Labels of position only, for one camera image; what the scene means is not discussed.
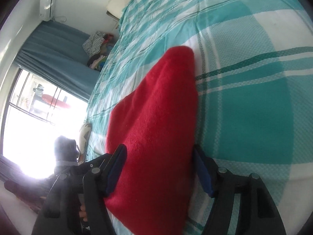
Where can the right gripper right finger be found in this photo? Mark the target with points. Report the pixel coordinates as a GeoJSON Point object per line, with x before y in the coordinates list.
{"type": "Point", "coordinates": [257, 212]}

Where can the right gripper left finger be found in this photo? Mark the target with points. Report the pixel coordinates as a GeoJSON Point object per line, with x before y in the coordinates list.
{"type": "Point", "coordinates": [118, 160]}

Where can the red sweater with white dog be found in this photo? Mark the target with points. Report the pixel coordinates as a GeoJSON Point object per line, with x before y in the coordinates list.
{"type": "Point", "coordinates": [156, 123]}

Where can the pile of clothes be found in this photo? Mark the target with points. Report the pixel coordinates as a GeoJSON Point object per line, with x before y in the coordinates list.
{"type": "Point", "coordinates": [98, 47]}

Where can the person's hand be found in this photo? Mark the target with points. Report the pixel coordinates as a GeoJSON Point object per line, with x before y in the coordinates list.
{"type": "Point", "coordinates": [82, 213]}

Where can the patterned cream pillow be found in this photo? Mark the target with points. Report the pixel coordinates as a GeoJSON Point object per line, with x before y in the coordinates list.
{"type": "Point", "coordinates": [84, 136]}

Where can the teal curtain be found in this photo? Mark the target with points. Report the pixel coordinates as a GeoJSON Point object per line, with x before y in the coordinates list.
{"type": "Point", "coordinates": [54, 52]}

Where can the teal plaid bedspread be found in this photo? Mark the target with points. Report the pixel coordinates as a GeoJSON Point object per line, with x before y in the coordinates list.
{"type": "Point", "coordinates": [254, 80]}

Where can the white air conditioner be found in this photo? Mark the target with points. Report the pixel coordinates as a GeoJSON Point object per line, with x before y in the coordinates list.
{"type": "Point", "coordinates": [47, 9]}

